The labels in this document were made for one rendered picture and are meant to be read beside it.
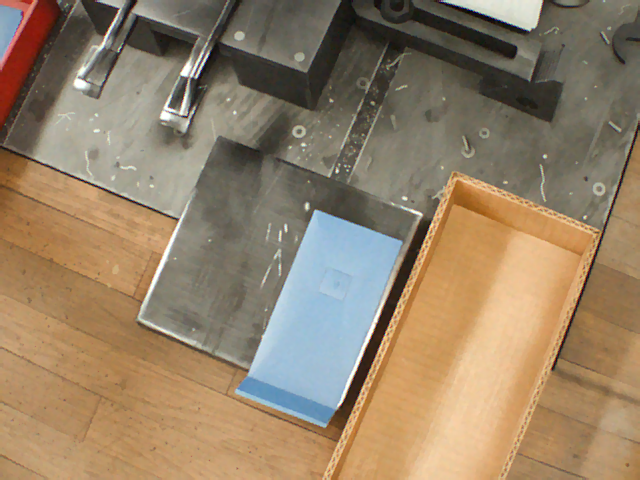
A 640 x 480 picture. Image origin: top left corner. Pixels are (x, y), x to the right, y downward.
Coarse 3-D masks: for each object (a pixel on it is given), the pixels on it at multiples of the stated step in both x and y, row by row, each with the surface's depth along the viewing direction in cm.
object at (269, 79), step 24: (96, 24) 105; (144, 24) 101; (336, 24) 100; (144, 48) 107; (336, 48) 104; (240, 72) 103; (264, 72) 101; (288, 72) 98; (312, 72) 99; (288, 96) 104; (312, 96) 102
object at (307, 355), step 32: (320, 224) 100; (352, 224) 100; (320, 256) 100; (352, 256) 99; (384, 256) 99; (288, 288) 99; (352, 288) 99; (384, 288) 99; (288, 320) 98; (320, 320) 98; (352, 320) 98; (288, 352) 98; (320, 352) 98; (352, 352) 98; (256, 384) 97; (288, 384) 97; (320, 384) 97; (320, 416) 95
